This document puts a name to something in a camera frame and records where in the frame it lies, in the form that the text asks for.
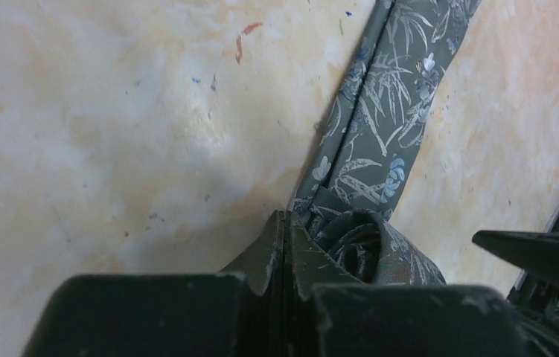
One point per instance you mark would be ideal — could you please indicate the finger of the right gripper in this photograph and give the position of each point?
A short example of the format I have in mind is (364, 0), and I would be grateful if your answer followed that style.
(535, 253)

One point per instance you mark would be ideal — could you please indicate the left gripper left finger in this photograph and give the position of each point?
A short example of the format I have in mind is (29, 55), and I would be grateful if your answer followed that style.
(234, 312)

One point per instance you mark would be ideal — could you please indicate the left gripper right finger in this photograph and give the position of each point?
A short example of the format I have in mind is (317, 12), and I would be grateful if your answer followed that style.
(359, 288)

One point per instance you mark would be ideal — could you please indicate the grey floral tie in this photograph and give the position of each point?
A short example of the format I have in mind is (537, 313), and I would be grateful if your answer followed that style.
(372, 138)

